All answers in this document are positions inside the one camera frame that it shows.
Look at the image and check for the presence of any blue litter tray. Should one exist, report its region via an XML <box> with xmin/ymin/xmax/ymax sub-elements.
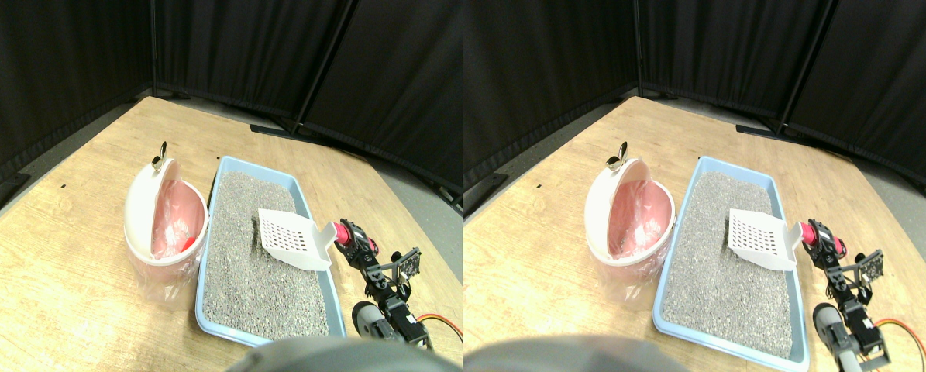
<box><xmin>195</xmin><ymin>156</ymin><xmax>347</xmax><ymax>347</ymax></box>
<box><xmin>652</xmin><ymin>156</ymin><xmax>811</xmax><ymax>371</ymax></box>

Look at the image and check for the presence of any white bin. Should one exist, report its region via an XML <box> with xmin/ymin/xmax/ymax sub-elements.
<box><xmin>584</xmin><ymin>142</ymin><xmax>677</xmax><ymax>307</ymax></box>
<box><xmin>124</xmin><ymin>142</ymin><xmax>210</xmax><ymax>307</ymax></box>

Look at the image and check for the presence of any orange wire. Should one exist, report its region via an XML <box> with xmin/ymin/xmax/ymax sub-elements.
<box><xmin>416</xmin><ymin>312</ymin><xmax>463</xmax><ymax>343</ymax></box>
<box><xmin>875</xmin><ymin>318</ymin><xmax>926</xmax><ymax>371</ymax></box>

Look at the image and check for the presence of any curtain stand pole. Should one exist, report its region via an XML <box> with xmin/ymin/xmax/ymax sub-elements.
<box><xmin>149</xmin><ymin>0</ymin><xmax>160</xmax><ymax>95</ymax></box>
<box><xmin>294</xmin><ymin>0</ymin><xmax>355</xmax><ymax>133</ymax></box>
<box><xmin>633</xmin><ymin>0</ymin><xmax>645</xmax><ymax>95</ymax></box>
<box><xmin>779</xmin><ymin>0</ymin><xmax>834</xmax><ymax>133</ymax></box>

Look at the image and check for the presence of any white scoop with red handle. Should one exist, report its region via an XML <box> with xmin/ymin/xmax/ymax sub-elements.
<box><xmin>257</xmin><ymin>208</ymin><xmax>378</xmax><ymax>273</ymax></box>
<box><xmin>726</xmin><ymin>208</ymin><xmax>848</xmax><ymax>273</ymax></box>

